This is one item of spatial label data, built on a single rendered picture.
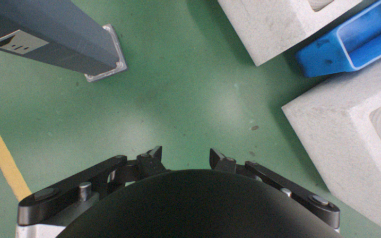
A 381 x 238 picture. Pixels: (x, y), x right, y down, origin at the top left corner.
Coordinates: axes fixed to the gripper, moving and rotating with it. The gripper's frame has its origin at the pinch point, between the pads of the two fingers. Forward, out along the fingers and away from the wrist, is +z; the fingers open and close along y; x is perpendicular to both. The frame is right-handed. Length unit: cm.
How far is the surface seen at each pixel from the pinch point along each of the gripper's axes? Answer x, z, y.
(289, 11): 25.3, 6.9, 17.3
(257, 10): 30.2, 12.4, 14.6
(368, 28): 35, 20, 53
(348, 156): -2.0, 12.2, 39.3
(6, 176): -23, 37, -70
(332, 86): 16.0, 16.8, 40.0
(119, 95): 11.1, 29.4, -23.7
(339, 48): 22.9, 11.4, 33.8
